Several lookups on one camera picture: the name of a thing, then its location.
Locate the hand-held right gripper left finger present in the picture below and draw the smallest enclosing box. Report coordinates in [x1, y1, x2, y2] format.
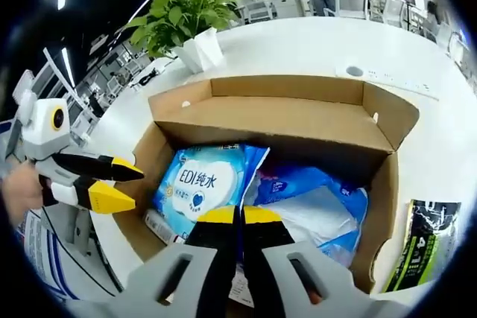
[69, 205, 243, 318]

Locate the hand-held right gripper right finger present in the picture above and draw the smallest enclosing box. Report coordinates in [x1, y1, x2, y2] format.
[240, 205, 411, 318]

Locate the blue tissue pack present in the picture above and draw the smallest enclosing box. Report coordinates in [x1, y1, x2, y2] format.
[241, 144, 370, 270]

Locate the blue wipes pack soft item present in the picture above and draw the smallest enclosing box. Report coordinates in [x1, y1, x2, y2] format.
[151, 142, 250, 244]

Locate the black green packet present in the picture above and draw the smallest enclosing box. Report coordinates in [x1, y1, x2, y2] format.
[383, 198, 463, 294]

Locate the brown cardboard shoe box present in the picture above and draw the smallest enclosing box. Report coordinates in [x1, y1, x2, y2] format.
[111, 77, 420, 295]

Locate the person's left hand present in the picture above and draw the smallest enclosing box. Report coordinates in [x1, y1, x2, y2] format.
[1, 164, 51, 224]

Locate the white blue display board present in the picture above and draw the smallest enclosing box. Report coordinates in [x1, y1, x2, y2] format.
[20, 208, 81, 299]

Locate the green plant in white pot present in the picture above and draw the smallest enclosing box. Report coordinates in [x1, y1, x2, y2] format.
[124, 0, 245, 73]

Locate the white table power strip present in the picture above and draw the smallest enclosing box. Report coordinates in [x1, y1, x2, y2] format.
[335, 65, 441, 101]

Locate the white mesh office chair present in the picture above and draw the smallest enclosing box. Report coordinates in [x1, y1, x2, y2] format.
[379, 0, 406, 28]
[244, 0, 277, 23]
[332, 0, 370, 20]

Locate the white office desk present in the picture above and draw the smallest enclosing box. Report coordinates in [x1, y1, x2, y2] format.
[266, 0, 312, 19]

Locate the black cable bundle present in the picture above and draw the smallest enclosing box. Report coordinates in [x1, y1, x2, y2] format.
[136, 69, 159, 87]

